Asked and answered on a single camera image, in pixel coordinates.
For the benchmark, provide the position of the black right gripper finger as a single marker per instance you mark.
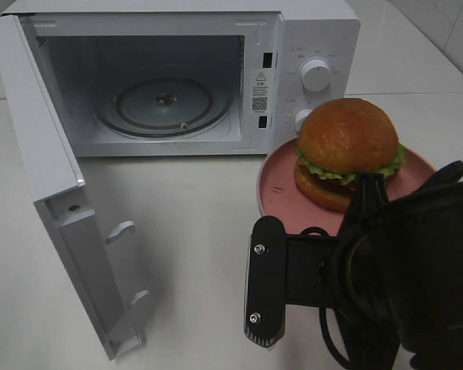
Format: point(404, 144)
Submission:
point(370, 194)

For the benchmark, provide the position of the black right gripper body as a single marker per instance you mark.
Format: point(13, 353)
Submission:
point(395, 279)

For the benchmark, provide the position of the burger with lettuce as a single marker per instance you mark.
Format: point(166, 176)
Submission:
point(338, 140)

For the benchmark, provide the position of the pink round plate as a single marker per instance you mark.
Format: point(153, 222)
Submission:
point(279, 196)

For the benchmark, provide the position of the lower white timer knob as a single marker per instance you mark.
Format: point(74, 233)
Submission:
point(299, 119)

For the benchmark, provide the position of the upper white power knob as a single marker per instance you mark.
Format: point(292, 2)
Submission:
point(315, 74)

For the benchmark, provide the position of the white warning label sticker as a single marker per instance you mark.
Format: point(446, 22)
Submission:
point(260, 87)

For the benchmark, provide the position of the glass microwave turntable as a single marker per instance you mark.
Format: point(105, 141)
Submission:
point(165, 101)

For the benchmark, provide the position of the white microwave oven body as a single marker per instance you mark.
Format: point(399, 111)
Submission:
point(92, 42)

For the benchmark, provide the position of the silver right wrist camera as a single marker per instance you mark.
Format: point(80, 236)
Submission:
point(264, 298)

